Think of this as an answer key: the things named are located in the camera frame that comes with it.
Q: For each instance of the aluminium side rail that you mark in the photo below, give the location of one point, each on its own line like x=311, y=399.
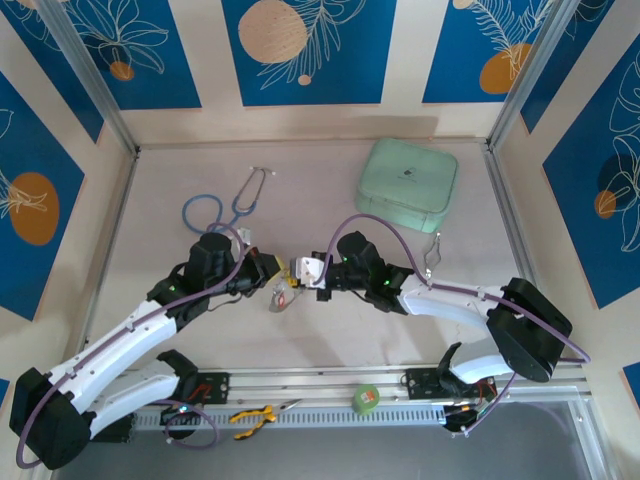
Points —
x=122, y=200
x=500, y=190

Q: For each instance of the blue stethoscope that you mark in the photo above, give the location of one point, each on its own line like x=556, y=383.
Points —
x=185, y=210

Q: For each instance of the black controller board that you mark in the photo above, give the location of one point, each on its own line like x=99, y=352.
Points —
x=181, y=410
x=482, y=395

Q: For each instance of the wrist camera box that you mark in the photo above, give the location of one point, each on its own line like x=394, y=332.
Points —
x=309, y=270
x=244, y=234

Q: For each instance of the green tape roll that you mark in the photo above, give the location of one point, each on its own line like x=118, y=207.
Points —
x=366, y=399

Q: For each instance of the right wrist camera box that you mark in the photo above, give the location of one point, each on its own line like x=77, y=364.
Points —
x=309, y=270

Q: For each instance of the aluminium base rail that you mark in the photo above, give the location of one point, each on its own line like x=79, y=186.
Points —
x=310, y=382

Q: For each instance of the black ribbed box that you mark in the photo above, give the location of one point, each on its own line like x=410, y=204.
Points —
x=120, y=436

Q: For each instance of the mint green zip case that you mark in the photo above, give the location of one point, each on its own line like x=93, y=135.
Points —
x=405, y=180

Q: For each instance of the aluminium frame post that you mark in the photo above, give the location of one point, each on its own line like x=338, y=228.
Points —
x=540, y=65
x=85, y=65

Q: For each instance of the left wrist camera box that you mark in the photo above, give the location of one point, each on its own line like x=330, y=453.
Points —
x=244, y=234

